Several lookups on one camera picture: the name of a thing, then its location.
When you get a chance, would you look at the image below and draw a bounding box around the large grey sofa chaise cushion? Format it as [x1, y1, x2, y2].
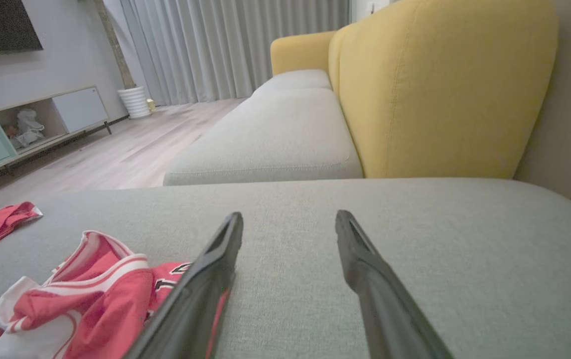
[0, 178, 571, 359]

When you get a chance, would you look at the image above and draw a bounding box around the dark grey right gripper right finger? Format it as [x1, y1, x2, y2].
[336, 210, 453, 359]

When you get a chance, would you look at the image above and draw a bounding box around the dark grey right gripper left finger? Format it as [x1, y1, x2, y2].
[124, 212, 244, 359]

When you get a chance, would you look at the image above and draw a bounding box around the white plastic bag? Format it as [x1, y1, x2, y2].
[11, 109, 46, 149]

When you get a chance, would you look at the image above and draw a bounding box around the yellow sofa back cushion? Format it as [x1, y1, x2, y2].
[339, 0, 559, 179]
[328, 22, 358, 95]

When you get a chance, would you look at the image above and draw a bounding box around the green leafy indoor tree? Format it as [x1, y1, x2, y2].
[91, 0, 137, 90]

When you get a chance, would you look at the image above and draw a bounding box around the yellow sofa armrest cushion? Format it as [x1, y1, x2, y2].
[271, 31, 337, 76]

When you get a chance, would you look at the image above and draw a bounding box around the white ribbed plant pot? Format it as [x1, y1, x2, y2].
[118, 86, 152, 119]

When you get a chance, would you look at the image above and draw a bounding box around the wooden cabinet with teal drawers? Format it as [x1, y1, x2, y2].
[0, 86, 113, 187]

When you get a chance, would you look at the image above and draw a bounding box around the grey pleated curtain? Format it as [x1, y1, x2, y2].
[104, 0, 351, 106]

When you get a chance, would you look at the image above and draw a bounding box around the red jersey with number print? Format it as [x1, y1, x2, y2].
[0, 229, 231, 359]

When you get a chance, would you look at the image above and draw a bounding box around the grey sofa seat cushion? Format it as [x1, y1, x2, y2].
[163, 88, 364, 186]
[252, 69, 333, 99]

